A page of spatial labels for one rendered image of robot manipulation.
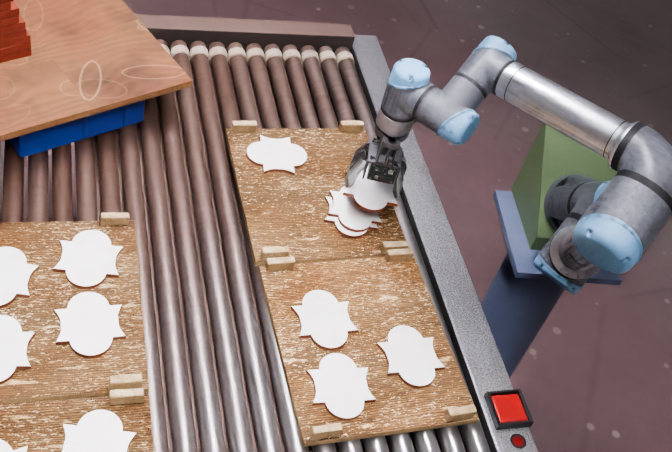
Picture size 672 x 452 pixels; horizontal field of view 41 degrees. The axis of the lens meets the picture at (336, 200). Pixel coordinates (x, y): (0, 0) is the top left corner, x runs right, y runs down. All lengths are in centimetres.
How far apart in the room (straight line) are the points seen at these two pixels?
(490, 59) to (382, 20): 263
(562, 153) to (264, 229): 74
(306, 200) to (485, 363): 53
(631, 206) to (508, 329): 93
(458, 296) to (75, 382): 82
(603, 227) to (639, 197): 8
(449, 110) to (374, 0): 280
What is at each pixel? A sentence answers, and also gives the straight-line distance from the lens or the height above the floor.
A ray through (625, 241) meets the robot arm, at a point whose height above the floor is 137.
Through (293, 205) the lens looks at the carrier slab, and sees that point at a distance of 203.
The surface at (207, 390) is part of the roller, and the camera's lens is 173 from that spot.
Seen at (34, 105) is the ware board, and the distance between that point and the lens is 204.
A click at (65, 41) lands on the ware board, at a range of 221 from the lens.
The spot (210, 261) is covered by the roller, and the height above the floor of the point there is 92.
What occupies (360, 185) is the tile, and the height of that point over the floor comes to 101.
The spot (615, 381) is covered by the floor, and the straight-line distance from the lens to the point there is 328.
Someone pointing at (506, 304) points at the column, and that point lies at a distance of 240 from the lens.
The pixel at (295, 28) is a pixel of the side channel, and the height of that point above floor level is 95.
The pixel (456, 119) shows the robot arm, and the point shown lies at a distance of 173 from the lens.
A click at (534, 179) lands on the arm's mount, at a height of 98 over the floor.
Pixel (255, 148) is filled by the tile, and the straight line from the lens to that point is 213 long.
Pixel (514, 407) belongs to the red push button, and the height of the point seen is 93.
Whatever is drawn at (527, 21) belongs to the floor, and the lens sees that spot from 475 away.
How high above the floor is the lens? 238
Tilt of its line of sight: 44 degrees down
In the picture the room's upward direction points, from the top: 17 degrees clockwise
